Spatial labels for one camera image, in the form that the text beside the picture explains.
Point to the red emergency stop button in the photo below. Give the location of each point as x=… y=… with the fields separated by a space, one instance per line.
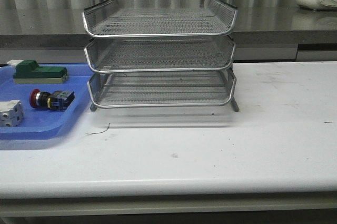
x=56 y=101

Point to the steel back counter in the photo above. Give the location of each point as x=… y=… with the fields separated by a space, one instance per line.
x=261 y=34

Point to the blue plastic tray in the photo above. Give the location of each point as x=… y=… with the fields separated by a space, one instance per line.
x=44 y=124

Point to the green terminal block component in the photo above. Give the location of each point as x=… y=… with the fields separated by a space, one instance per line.
x=30 y=72

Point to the white electrical block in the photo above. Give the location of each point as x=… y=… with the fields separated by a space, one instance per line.
x=12 y=113

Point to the silver rack frame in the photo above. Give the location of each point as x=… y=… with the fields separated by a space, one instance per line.
x=233 y=103

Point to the thin wire scrap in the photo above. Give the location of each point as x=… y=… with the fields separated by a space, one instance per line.
x=103 y=131

